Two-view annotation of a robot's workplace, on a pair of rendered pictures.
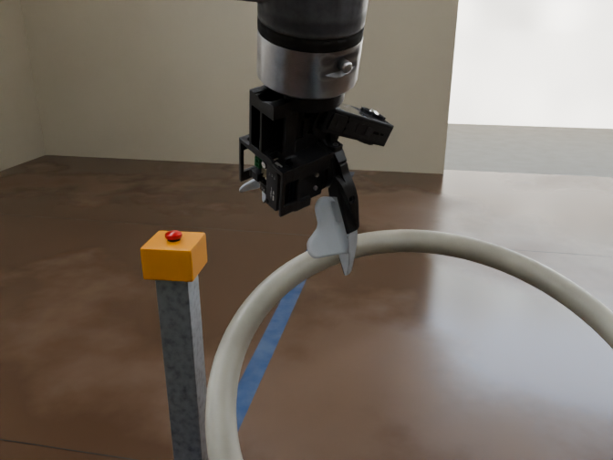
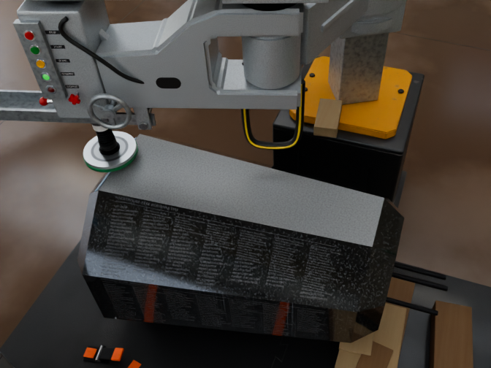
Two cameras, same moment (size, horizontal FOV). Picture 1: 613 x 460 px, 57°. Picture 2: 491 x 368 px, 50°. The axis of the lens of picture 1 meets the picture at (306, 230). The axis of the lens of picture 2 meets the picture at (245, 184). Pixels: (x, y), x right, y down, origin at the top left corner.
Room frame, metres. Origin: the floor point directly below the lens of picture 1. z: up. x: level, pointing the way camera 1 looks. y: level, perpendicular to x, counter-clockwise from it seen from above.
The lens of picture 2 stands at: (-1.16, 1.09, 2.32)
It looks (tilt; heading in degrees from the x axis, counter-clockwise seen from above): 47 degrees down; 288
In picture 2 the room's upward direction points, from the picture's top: 4 degrees counter-clockwise
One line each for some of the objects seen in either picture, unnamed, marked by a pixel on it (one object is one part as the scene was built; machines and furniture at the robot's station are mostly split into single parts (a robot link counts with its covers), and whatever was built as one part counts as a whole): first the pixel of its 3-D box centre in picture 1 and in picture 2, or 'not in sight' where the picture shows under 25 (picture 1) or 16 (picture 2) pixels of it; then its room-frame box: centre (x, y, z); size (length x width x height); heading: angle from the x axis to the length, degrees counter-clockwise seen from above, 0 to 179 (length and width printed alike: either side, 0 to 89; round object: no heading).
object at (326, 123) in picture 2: not in sight; (328, 117); (-1.00, -0.72, 0.81); 0.20 x 0.10 x 0.05; 91
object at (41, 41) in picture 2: not in sight; (42, 60); (-0.12, -0.13, 1.39); 0.08 x 0.03 x 0.28; 10
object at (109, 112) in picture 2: not in sight; (112, 105); (-0.31, -0.16, 1.22); 0.15 x 0.10 x 0.15; 10
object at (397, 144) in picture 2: not in sight; (345, 153); (-1.08, -0.97, 0.37); 0.66 x 0.66 x 0.74; 83
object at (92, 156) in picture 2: not in sight; (109, 149); (-0.18, -0.26, 0.89); 0.21 x 0.21 x 0.01
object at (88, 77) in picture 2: not in sight; (101, 55); (-0.25, -0.27, 1.34); 0.36 x 0.22 x 0.45; 10
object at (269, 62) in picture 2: not in sight; (271, 48); (-0.82, -0.37, 1.36); 0.19 x 0.19 x 0.20
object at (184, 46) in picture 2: not in sight; (191, 61); (-0.56, -0.31, 1.32); 0.74 x 0.23 x 0.49; 10
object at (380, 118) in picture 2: not in sight; (351, 93); (-1.08, -0.97, 0.76); 0.49 x 0.49 x 0.05; 83
